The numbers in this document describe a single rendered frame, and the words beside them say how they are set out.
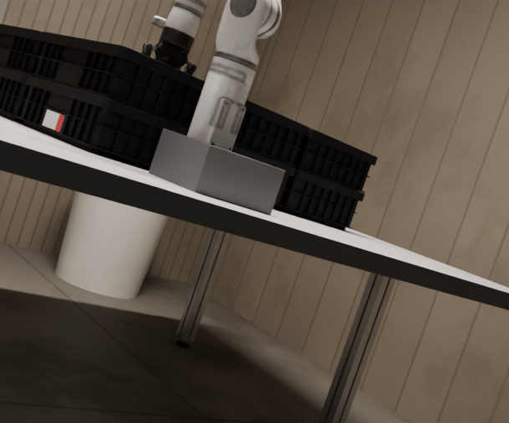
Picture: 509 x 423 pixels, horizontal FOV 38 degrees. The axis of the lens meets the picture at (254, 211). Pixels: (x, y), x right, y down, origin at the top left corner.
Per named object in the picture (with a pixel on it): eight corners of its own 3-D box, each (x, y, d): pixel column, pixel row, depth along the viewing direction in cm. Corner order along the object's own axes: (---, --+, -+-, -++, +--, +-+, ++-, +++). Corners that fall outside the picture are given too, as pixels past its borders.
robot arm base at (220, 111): (237, 154, 153) (265, 74, 152) (202, 141, 147) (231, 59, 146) (212, 144, 160) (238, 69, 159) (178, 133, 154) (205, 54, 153)
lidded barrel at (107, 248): (120, 278, 411) (157, 168, 408) (163, 309, 369) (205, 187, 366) (31, 258, 380) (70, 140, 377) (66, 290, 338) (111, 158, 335)
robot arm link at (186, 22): (180, 39, 181) (189, 14, 181) (202, 42, 172) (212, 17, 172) (148, 23, 176) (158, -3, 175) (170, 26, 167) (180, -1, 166)
